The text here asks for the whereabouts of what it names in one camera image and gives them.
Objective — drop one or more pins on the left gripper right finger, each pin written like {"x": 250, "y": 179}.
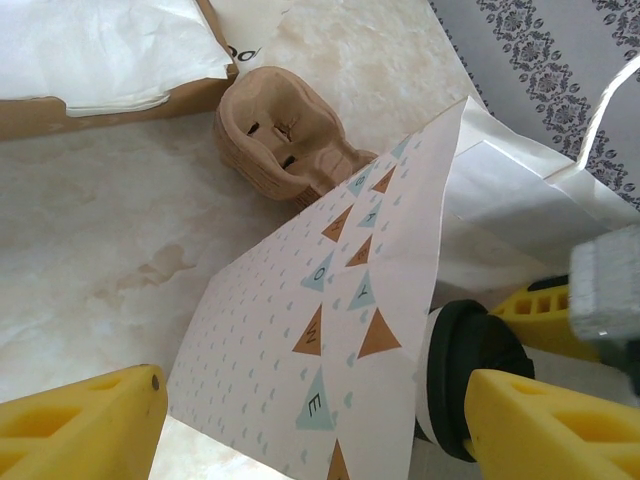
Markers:
{"x": 555, "y": 435}

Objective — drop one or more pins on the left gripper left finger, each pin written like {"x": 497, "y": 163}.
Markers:
{"x": 75, "y": 430}

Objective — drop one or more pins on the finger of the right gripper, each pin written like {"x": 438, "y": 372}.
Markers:
{"x": 540, "y": 315}

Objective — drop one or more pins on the black plastic cup lid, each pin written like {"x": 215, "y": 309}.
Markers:
{"x": 480, "y": 340}

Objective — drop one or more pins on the cartoon print paper gift bag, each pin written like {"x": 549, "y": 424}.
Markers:
{"x": 280, "y": 350}

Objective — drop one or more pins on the brown pulp cup carrier stack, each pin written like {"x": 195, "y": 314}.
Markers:
{"x": 260, "y": 165}

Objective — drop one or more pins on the white paper napkin stack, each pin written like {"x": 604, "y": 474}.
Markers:
{"x": 100, "y": 50}

